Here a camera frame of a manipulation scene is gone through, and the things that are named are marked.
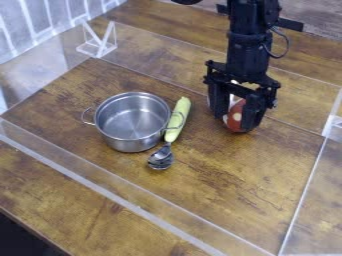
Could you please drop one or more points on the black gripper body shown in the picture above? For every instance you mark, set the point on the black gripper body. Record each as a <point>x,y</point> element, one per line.
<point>241,86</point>

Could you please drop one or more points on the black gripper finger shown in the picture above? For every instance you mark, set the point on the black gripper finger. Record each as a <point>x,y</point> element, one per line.
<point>252,112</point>
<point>217,99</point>

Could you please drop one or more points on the silver metal pot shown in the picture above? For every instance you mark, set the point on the silver metal pot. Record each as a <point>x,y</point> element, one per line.
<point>132,120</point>

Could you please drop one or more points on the spoon with yellow-green handle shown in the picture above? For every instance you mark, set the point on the spoon with yellow-green handle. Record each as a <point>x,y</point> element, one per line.
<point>161,158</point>

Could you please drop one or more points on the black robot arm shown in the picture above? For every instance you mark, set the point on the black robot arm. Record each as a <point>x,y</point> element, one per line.
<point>248,53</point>

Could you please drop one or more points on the black bar in background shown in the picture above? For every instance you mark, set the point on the black bar in background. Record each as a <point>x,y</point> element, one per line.
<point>288,24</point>

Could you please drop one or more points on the clear acrylic triangular stand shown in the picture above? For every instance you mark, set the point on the clear acrylic triangular stand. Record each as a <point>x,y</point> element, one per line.
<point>97,46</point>

